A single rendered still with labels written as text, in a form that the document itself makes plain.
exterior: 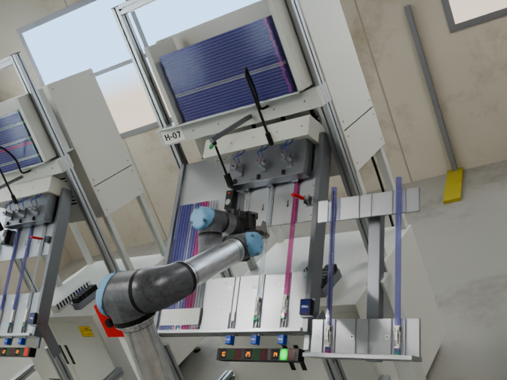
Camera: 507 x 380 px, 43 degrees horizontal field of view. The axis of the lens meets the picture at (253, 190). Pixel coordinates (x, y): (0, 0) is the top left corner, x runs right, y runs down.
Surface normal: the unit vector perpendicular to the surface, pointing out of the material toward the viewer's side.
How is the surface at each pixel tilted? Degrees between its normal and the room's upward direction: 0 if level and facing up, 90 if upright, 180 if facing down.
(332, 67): 90
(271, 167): 44
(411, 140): 90
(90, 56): 90
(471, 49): 90
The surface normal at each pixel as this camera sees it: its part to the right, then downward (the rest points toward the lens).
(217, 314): -0.59, -0.36
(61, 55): -0.32, 0.36
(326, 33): 0.79, -0.14
